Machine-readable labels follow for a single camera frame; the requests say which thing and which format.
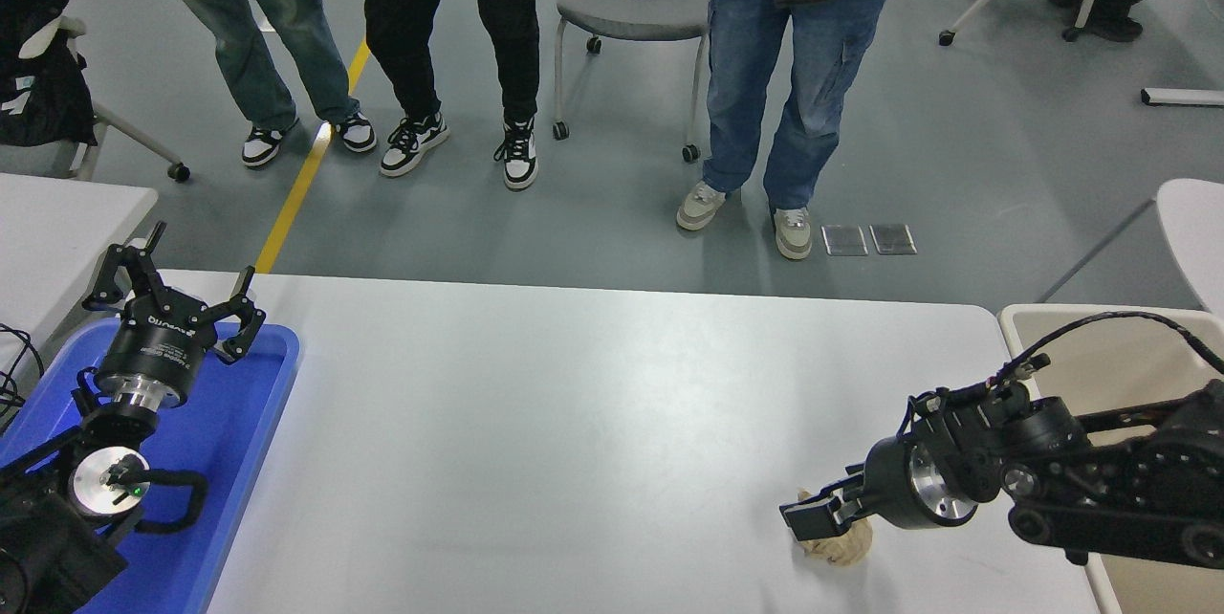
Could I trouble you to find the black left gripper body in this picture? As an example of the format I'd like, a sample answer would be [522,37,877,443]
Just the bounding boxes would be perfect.
[96,298,213,389]

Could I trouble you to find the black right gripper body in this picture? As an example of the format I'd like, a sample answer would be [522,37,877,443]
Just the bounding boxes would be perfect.
[863,439,948,531]

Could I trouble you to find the tan paper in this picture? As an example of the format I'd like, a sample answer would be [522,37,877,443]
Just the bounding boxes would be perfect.
[797,492,874,566]

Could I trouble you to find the blue plastic tray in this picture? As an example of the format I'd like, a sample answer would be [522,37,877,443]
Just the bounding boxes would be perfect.
[0,319,302,614]

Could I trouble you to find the white side table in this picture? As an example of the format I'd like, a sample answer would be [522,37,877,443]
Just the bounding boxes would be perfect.
[0,173,159,376]

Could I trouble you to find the white chair with castors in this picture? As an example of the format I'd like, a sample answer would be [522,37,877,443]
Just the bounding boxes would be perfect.
[17,16,192,185]

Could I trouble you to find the black bag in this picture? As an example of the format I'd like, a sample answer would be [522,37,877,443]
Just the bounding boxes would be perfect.
[0,0,98,148]

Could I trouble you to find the metal floor plate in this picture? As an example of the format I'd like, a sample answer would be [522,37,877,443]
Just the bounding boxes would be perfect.
[869,223,918,256]
[822,225,869,257]

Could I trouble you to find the large pale bin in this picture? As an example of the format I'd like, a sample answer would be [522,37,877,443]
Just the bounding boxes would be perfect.
[997,304,1224,614]

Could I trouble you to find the white round table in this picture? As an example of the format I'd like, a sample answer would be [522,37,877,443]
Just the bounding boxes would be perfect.
[1155,178,1224,317]

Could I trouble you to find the grey chair with castors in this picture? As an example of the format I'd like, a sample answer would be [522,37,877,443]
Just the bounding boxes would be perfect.
[552,0,713,164]

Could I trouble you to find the white floor bar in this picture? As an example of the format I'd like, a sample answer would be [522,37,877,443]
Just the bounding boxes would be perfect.
[1138,86,1224,107]

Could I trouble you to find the black cable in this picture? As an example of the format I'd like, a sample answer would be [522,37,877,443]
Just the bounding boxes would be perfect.
[0,322,46,428]

